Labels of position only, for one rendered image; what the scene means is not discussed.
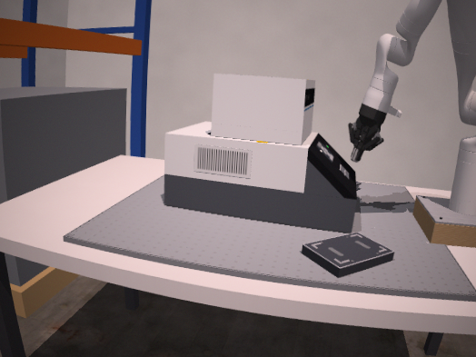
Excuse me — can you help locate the white and dark grey lab machine with lid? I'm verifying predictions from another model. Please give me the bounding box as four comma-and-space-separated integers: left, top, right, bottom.
164, 74, 357, 233

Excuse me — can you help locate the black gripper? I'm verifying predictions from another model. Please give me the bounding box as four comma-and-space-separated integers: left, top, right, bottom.
348, 104, 387, 163

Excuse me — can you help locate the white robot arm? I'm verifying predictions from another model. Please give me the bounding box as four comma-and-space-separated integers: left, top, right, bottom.
362, 0, 476, 215

